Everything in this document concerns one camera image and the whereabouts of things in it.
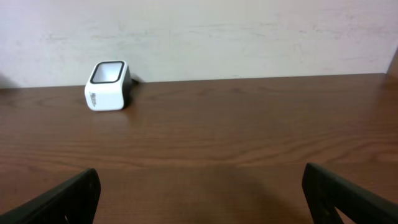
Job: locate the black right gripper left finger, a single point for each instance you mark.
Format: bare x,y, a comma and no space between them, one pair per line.
73,201

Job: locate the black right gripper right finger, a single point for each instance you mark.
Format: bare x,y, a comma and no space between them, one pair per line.
327,193

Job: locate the white barcode scanner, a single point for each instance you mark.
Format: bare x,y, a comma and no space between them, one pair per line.
109,85

